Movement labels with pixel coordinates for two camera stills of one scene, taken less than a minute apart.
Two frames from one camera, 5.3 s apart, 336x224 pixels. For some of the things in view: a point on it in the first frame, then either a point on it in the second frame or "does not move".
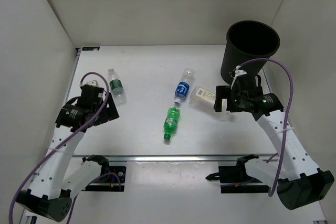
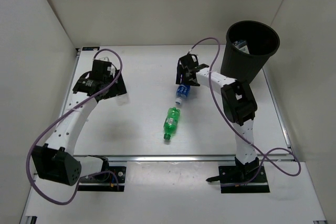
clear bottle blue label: [182, 87] does not move
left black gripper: [109, 113] → [117, 88]
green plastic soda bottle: [170, 122] does not move
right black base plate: [235, 179] does not move
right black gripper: [226, 92] → [182, 74]
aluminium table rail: [175, 158] does not move
